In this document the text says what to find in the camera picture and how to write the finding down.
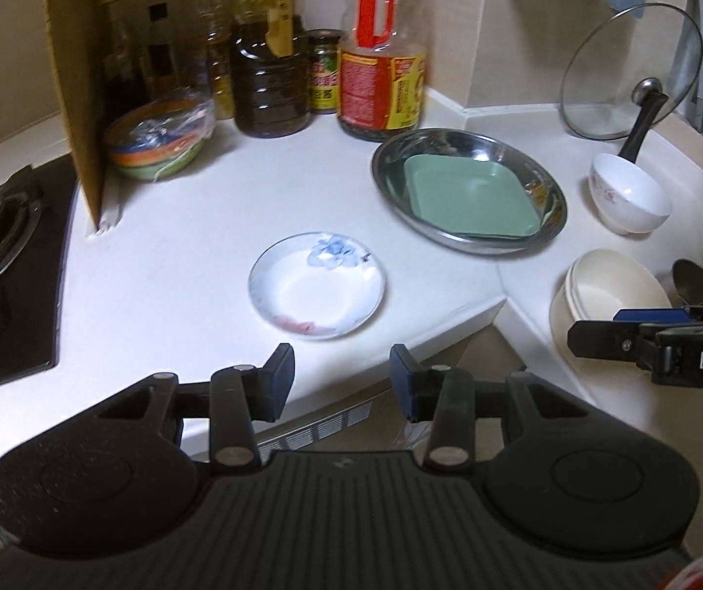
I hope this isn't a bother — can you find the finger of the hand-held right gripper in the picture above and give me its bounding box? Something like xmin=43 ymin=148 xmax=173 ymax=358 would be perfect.
xmin=612 ymin=303 xmax=703 ymax=324
xmin=568 ymin=320 xmax=666 ymax=376

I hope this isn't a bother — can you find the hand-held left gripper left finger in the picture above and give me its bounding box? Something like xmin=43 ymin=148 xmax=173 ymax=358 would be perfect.
xmin=98 ymin=343 xmax=296 ymax=475

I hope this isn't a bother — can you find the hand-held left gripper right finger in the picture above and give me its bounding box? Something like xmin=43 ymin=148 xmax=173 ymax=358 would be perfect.
xmin=389 ymin=344 xmax=599 ymax=475

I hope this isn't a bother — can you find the cream bowl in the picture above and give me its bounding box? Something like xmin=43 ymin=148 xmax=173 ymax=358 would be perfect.
xmin=549 ymin=249 xmax=674 ymax=377

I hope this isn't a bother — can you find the steel bowl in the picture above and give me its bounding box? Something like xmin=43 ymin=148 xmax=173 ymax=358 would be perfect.
xmin=671 ymin=258 xmax=703 ymax=308

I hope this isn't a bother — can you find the small floral white plate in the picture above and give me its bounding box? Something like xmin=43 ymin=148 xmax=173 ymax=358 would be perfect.
xmin=248 ymin=232 xmax=387 ymax=341

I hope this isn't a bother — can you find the white floral bowl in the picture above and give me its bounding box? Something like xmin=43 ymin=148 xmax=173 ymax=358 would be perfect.
xmin=588 ymin=153 xmax=673 ymax=236

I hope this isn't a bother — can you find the green square plate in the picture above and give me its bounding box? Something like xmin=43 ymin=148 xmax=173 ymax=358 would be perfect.
xmin=403 ymin=154 xmax=544 ymax=242

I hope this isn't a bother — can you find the round steel plate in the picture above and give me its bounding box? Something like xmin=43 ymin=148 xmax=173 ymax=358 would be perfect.
xmin=371 ymin=127 xmax=568 ymax=255

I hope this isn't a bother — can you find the wrapped stack of colourful bowls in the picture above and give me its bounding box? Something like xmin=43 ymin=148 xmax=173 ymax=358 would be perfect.
xmin=103 ymin=93 xmax=216 ymax=181

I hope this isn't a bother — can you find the dark oil bottle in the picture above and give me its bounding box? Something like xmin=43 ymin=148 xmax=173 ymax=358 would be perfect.
xmin=229 ymin=0 xmax=313 ymax=139

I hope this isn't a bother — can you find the green label jar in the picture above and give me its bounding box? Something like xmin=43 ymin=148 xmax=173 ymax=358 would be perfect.
xmin=306 ymin=28 xmax=344 ymax=116

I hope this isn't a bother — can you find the clear bottle yellow liquid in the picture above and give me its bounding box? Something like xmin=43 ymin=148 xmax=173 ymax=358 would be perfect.
xmin=194 ymin=0 xmax=237 ymax=121

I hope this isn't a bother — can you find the slim dark bottle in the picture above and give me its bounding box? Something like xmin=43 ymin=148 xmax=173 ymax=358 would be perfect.
xmin=141 ymin=2 xmax=179 ymax=100

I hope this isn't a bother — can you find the yellow cap dark bottle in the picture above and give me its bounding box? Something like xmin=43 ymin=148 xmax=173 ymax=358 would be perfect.
xmin=99 ymin=0 xmax=146 ymax=119

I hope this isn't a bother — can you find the brown cardboard sheet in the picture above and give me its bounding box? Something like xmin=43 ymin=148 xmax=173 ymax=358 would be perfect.
xmin=42 ymin=0 xmax=120 ymax=230

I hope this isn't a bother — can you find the glass pot lid black handle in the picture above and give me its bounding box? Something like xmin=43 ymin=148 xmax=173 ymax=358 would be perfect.
xmin=559 ymin=3 xmax=703 ymax=164

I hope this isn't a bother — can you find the large oil bottle red handle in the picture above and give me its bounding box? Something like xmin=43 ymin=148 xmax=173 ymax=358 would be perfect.
xmin=335 ymin=0 xmax=430 ymax=144

